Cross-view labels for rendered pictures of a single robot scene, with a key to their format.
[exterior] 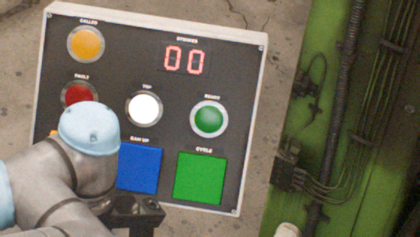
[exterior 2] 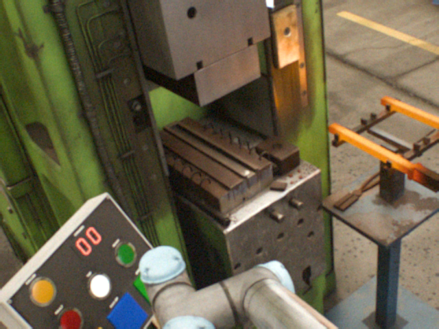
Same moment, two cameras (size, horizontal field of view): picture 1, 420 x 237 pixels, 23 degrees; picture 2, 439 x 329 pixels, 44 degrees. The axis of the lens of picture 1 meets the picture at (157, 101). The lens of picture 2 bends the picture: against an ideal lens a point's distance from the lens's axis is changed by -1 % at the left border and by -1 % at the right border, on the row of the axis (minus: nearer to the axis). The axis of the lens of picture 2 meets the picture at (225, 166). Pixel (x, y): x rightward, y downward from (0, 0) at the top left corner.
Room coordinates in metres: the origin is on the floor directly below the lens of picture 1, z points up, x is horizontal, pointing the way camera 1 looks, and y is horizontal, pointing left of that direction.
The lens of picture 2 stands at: (0.44, 0.62, 1.93)
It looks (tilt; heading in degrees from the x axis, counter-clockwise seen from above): 35 degrees down; 297
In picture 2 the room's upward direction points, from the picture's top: 10 degrees counter-clockwise
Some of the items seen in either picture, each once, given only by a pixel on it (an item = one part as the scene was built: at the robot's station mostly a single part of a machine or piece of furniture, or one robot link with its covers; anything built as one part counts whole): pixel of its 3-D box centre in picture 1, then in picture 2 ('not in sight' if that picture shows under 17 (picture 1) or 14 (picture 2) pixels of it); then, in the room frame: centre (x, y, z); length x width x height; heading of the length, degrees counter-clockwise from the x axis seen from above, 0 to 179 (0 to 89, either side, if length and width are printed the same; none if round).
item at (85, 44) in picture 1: (85, 44); (42, 291); (1.14, 0.12, 1.16); 0.05 x 0.03 x 0.04; 60
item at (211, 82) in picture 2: not in sight; (181, 54); (1.15, -0.62, 1.32); 0.42 x 0.20 x 0.10; 150
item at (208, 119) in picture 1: (208, 118); (125, 253); (1.08, -0.08, 1.09); 0.05 x 0.03 x 0.04; 60
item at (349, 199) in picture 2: not in sight; (392, 166); (0.62, -1.03, 0.70); 0.60 x 0.04 x 0.01; 62
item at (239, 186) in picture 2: not in sight; (203, 160); (1.15, -0.62, 0.96); 0.42 x 0.20 x 0.09; 150
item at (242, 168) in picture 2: not in sight; (207, 147); (1.14, -0.64, 0.99); 0.42 x 0.05 x 0.01; 150
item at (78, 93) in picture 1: (79, 98); (70, 321); (1.10, 0.12, 1.09); 0.05 x 0.03 x 0.04; 60
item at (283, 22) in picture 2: not in sight; (285, 37); (0.92, -0.85, 1.27); 0.09 x 0.02 x 0.17; 60
